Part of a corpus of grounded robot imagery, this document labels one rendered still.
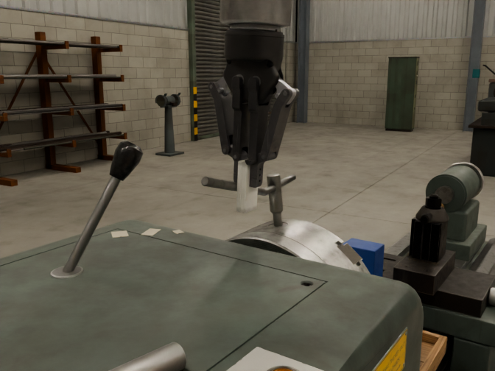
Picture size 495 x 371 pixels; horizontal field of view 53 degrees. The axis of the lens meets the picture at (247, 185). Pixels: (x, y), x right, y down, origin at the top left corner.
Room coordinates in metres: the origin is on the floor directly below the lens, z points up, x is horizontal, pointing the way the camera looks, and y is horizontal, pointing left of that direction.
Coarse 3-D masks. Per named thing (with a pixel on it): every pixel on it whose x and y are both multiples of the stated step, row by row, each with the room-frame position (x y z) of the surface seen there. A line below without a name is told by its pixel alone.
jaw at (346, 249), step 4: (344, 244) 0.81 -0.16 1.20; (348, 244) 0.82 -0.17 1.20; (340, 248) 0.77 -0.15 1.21; (344, 248) 0.77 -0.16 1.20; (348, 248) 0.81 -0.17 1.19; (352, 248) 0.81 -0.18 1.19; (344, 252) 0.76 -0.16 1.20; (348, 252) 0.77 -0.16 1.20; (352, 252) 0.80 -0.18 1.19; (356, 252) 0.81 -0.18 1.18; (348, 256) 0.76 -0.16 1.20; (352, 256) 0.77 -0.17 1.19; (356, 256) 0.80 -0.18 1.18; (352, 260) 0.76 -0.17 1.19; (356, 260) 0.76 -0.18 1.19; (356, 264) 0.75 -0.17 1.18
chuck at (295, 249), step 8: (256, 232) 0.76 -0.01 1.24; (264, 232) 0.76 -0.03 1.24; (232, 240) 0.75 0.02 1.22; (240, 240) 0.75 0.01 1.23; (248, 240) 0.74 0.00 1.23; (256, 240) 0.73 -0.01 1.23; (264, 240) 0.72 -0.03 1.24; (272, 240) 0.72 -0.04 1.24; (280, 240) 0.72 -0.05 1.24; (288, 240) 0.73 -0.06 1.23; (264, 248) 0.72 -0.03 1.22; (272, 248) 0.71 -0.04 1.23; (280, 248) 0.70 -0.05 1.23; (288, 248) 0.70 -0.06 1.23; (296, 248) 0.71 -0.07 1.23; (304, 248) 0.71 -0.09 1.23; (296, 256) 0.69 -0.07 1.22; (304, 256) 0.69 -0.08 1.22; (312, 256) 0.70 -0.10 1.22
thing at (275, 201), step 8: (272, 176) 0.80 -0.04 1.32; (272, 184) 0.79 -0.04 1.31; (280, 184) 0.80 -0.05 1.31; (272, 192) 0.79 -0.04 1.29; (280, 192) 0.80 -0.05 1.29; (272, 200) 0.79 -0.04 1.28; (280, 200) 0.79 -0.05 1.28; (272, 208) 0.79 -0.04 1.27; (280, 208) 0.79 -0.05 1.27; (280, 216) 0.80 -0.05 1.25; (280, 224) 0.79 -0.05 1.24
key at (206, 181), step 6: (294, 174) 0.89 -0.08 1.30; (204, 180) 0.59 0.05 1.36; (210, 180) 0.59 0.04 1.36; (216, 180) 0.61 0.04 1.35; (222, 180) 0.63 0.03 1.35; (282, 180) 0.83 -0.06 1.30; (288, 180) 0.85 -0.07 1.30; (210, 186) 0.60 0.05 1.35; (216, 186) 0.61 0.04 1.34; (222, 186) 0.62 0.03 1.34; (228, 186) 0.64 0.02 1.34; (234, 186) 0.65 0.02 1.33; (270, 186) 0.78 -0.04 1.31; (282, 186) 0.83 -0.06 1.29; (258, 192) 0.73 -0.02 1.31; (264, 192) 0.75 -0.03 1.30; (270, 192) 0.77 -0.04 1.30
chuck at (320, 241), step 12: (252, 228) 0.82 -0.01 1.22; (264, 228) 0.78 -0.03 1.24; (276, 228) 0.78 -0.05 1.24; (288, 228) 0.78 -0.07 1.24; (300, 228) 0.78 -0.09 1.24; (312, 228) 0.79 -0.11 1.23; (300, 240) 0.74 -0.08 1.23; (312, 240) 0.75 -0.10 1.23; (324, 240) 0.76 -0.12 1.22; (336, 240) 0.77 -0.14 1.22; (324, 252) 0.72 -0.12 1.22; (336, 252) 0.74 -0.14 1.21; (336, 264) 0.71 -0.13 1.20; (348, 264) 0.73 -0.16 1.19; (360, 264) 0.75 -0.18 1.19
